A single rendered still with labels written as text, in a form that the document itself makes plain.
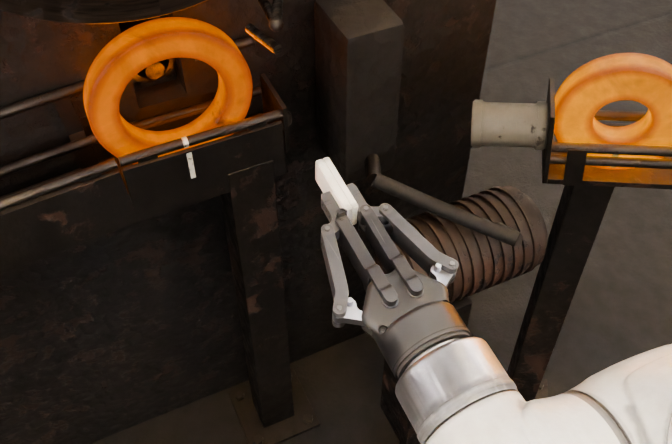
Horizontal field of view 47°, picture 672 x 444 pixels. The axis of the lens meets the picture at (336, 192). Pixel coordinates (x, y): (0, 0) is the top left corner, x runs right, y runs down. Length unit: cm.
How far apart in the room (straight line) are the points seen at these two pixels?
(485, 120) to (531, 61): 130
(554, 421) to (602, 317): 105
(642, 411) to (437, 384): 15
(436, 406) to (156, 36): 46
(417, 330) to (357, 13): 41
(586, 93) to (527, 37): 141
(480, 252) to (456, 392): 44
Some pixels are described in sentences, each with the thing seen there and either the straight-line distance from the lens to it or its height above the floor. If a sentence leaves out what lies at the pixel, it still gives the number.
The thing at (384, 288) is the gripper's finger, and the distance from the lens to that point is 68.
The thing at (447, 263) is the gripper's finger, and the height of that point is 75.
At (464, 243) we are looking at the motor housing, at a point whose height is 52.
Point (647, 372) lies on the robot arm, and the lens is 67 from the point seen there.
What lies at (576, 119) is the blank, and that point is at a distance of 96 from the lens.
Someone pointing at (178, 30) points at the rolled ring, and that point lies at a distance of 83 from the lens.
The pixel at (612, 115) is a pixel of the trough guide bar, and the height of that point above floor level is 68.
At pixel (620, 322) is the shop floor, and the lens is 167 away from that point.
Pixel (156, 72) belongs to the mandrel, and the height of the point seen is 74.
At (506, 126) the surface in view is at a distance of 95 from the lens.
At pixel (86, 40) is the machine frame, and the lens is 89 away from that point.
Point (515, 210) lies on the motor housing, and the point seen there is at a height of 53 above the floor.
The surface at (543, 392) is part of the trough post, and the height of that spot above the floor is 1.
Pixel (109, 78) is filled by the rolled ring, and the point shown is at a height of 81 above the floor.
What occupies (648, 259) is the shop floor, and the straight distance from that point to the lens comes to 180.
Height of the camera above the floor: 130
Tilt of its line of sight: 46 degrees down
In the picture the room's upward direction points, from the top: straight up
